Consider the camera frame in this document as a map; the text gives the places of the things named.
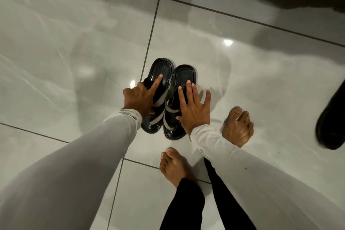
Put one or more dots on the person's right hand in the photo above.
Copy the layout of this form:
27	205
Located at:
195	114

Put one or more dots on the person's left hand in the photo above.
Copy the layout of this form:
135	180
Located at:
137	100

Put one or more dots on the person's right middle finger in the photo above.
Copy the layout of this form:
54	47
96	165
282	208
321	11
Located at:
189	92

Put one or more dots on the person's right thumb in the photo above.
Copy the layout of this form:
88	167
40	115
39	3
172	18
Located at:
179	118

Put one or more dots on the person's right little finger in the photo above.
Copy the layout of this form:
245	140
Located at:
207	99

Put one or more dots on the person's left forearm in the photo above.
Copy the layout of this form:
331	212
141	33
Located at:
70	173

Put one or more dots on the person's right forearm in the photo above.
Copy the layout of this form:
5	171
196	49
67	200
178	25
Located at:
258	184

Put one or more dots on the person's right foot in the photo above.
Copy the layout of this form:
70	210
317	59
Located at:
237	130

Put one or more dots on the person's foot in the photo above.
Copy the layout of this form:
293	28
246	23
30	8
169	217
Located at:
173	167
237	130

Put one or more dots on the person's left foot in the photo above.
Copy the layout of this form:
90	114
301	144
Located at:
173	167

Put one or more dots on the person's left leg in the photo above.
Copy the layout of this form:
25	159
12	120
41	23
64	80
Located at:
183	208

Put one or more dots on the person's leg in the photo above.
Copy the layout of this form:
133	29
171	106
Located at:
183	208
226	205

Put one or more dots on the person's right leg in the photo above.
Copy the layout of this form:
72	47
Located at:
226	205

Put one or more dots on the black object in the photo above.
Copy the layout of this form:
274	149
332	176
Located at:
333	124

